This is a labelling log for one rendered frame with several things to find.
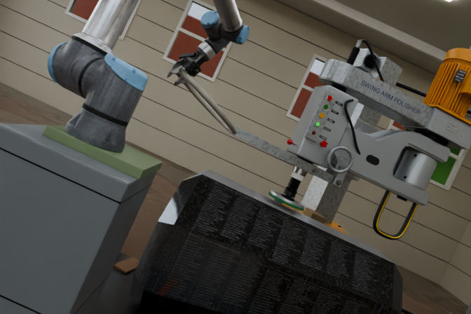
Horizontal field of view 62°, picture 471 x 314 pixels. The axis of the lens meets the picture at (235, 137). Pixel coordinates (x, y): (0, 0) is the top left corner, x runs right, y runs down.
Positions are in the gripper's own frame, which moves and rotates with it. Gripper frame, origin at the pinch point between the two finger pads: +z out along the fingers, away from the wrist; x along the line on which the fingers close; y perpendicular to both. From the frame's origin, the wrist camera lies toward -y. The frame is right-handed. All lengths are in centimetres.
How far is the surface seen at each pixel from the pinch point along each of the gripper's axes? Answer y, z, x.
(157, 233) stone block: 38, 56, 35
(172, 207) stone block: 31, 43, 36
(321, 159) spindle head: 43, -31, 74
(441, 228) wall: -160, -234, 768
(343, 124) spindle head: 40, -53, 68
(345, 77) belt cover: 31, -71, 53
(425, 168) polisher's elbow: 66, -74, 116
